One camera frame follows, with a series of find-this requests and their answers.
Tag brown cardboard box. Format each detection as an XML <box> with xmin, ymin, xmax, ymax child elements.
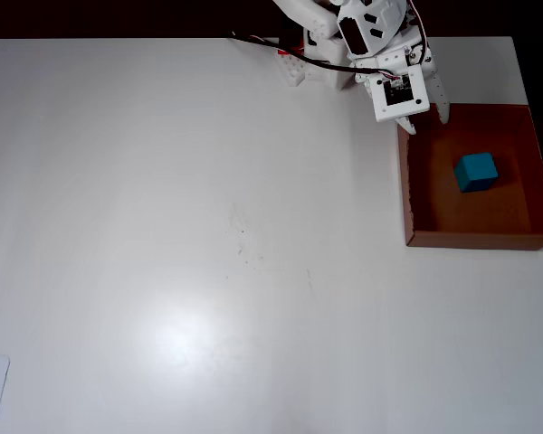
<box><xmin>396</xmin><ymin>102</ymin><xmax>543</xmax><ymax>252</ymax></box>

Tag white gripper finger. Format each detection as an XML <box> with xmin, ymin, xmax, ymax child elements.
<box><xmin>396</xmin><ymin>115</ymin><xmax>419</xmax><ymax>136</ymax></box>
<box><xmin>426</xmin><ymin>56</ymin><xmax>452</xmax><ymax>125</ymax></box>

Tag white camera board mount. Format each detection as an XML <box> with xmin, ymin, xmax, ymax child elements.
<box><xmin>370</xmin><ymin>64</ymin><xmax>432</xmax><ymax>124</ymax></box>

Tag red white black servo cable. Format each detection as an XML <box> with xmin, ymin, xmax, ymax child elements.
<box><xmin>405</xmin><ymin>0</ymin><xmax>433</xmax><ymax>64</ymax></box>

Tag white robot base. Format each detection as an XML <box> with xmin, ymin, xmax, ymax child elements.
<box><xmin>275</xmin><ymin>33</ymin><xmax>358</xmax><ymax>90</ymax></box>

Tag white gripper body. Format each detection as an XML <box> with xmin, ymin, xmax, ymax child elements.
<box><xmin>346</xmin><ymin>38</ymin><xmax>435</xmax><ymax>103</ymax></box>

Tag blue cube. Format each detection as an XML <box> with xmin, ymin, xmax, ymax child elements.
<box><xmin>453</xmin><ymin>152</ymin><xmax>500</xmax><ymax>193</ymax></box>

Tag thin red white wire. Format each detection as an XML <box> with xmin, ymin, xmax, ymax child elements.
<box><xmin>246</xmin><ymin>33</ymin><xmax>307</xmax><ymax>51</ymax></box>

